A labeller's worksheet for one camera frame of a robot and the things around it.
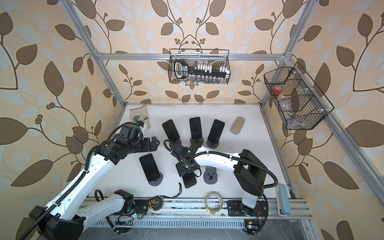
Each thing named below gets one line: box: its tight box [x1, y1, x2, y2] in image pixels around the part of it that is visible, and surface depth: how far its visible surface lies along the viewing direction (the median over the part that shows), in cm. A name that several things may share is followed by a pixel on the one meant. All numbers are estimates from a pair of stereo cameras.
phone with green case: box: [139, 153, 161, 182], surface depth 79 cm
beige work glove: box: [129, 105, 151, 129], surface depth 117 cm
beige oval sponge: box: [230, 116, 245, 135], surface depth 106 cm
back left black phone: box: [162, 119, 180, 143], surface depth 91 cm
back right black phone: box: [207, 119, 226, 143], surface depth 93 cm
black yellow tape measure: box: [148, 195, 164, 211], surface depth 75 cm
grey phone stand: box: [148, 172, 164, 187], surface depth 84 cm
